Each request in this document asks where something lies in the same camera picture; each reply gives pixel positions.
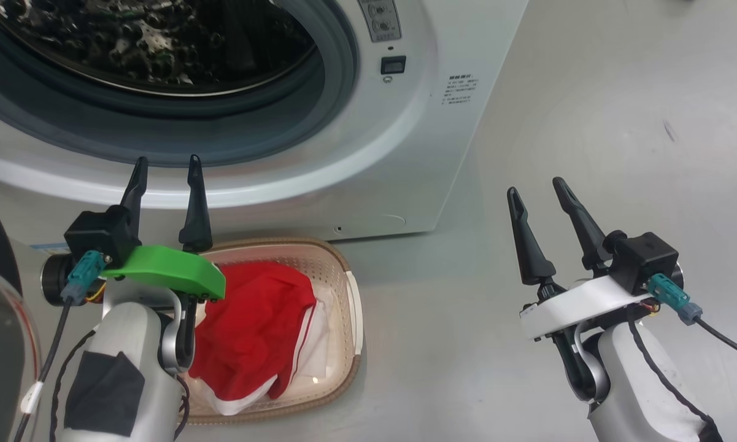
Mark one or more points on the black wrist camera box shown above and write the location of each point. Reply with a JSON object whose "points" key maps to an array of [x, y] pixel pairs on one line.
{"points": [[647, 258], [101, 230]]}

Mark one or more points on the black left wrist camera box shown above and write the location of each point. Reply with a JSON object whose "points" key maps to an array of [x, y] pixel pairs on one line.
{"points": [[101, 230]]}

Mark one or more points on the cream perforated laundry basket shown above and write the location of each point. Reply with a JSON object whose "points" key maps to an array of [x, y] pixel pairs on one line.
{"points": [[337, 282]]}

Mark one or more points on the red and white garment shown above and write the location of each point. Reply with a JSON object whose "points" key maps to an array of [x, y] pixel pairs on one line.
{"points": [[251, 325]]}

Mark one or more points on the printed text notice sticker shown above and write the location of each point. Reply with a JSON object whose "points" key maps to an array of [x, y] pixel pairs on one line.
{"points": [[460, 89]]}

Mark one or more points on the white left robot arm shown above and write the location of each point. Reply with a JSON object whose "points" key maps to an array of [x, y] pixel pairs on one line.
{"points": [[129, 331]]}

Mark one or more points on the grey warning sticker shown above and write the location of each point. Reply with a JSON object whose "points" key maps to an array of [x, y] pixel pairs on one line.
{"points": [[380, 21]]}

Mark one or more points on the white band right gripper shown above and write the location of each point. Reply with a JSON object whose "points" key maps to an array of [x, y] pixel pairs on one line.
{"points": [[577, 304]]}

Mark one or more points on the white front-load washing machine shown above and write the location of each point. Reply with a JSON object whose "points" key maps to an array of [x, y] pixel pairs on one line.
{"points": [[405, 153]]}

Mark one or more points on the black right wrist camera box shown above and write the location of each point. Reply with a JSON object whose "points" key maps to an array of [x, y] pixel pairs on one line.
{"points": [[647, 258]]}

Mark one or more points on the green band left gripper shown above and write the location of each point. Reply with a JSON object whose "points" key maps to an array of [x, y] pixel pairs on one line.
{"points": [[172, 273]]}

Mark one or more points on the blue energy label sticker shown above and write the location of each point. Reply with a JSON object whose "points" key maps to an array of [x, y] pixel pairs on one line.
{"points": [[49, 248]]}

